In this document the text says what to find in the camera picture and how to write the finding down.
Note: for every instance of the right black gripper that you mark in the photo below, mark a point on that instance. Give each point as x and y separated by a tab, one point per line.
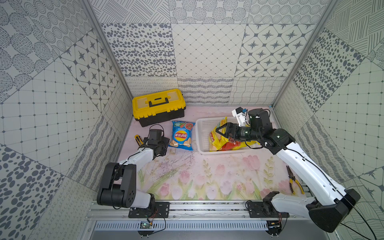
230	125

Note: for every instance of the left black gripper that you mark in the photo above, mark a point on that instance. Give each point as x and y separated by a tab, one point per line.
163	146

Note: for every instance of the yellow chips bag orange print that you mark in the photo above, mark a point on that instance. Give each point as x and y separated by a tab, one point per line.
245	144

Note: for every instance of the yellow Lays chips bag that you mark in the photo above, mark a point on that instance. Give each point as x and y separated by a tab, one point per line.
217	141

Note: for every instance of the blue chips bag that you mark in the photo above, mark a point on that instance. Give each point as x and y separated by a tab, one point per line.
182	135

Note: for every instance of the red chips bag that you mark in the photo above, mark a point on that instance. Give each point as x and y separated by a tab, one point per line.
232	146

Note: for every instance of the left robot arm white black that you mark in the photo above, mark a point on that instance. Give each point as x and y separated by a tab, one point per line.
118	187

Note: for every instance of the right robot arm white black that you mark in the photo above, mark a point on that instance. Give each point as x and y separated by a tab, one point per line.
330	203

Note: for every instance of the white plastic basket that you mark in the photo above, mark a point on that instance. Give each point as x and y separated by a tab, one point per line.
203	127

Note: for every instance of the yellow black utility knife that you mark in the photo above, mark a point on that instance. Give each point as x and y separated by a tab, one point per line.
139	140

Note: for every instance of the yellow black toolbox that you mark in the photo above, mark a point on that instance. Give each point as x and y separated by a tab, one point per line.
159	107

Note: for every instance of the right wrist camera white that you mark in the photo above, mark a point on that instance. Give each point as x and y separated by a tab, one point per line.
241	116

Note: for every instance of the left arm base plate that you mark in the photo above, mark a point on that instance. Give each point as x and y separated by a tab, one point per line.
160	210

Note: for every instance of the aluminium rail frame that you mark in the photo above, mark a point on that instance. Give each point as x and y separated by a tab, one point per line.
214	211

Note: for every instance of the yellow handled pliers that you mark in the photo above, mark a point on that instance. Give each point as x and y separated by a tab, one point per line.
292	180

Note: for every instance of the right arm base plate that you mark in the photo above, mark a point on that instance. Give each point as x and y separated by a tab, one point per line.
264	209

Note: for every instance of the white slotted cable duct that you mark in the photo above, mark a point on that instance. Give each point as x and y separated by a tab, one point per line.
246	225

